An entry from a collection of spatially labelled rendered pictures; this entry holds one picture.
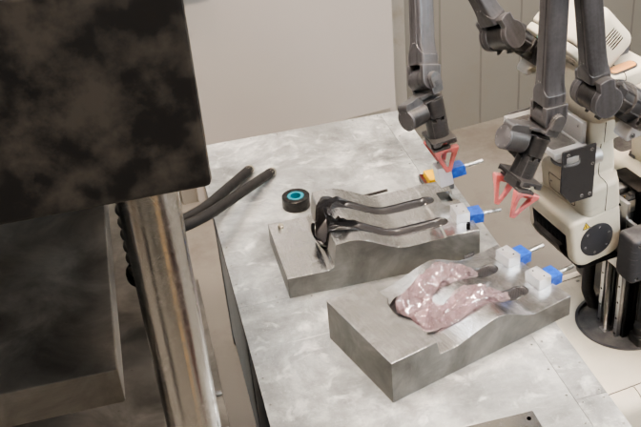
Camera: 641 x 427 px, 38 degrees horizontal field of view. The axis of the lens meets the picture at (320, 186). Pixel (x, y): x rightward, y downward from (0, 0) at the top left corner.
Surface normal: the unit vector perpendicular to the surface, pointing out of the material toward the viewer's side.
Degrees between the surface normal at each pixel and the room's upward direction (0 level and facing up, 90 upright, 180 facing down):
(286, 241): 0
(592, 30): 90
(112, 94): 90
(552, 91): 77
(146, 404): 0
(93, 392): 90
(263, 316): 0
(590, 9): 90
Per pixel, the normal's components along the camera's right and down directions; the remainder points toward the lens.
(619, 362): -0.07, -0.85
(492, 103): 0.36, 0.46
